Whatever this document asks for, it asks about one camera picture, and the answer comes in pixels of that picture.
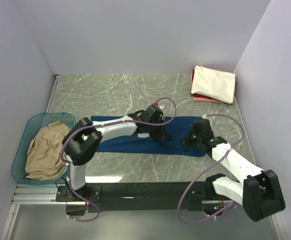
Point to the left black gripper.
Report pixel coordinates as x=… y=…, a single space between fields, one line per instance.
x=159 y=133

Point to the folded pink t shirt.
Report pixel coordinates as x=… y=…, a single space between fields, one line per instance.
x=191 y=83

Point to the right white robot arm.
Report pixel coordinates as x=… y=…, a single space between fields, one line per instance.
x=257 y=190

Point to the beige t shirt in bin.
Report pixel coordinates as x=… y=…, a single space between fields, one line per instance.
x=43 y=155

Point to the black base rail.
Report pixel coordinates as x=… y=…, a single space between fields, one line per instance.
x=122 y=196

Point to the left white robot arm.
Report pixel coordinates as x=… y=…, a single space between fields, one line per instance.
x=81 y=143

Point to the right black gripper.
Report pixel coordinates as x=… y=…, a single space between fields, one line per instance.
x=188 y=143

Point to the aluminium frame rail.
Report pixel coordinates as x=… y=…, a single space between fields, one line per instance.
x=26 y=195

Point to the folded red t shirt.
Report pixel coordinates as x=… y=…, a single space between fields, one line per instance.
x=201 y=98

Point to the teal plastic bin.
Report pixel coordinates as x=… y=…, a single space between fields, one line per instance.
x=31 y=129

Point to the blue t shirt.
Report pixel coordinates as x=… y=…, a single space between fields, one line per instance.
x=142 y=144

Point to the folded white t shirt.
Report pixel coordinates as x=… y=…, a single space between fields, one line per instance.
x=219 y=85

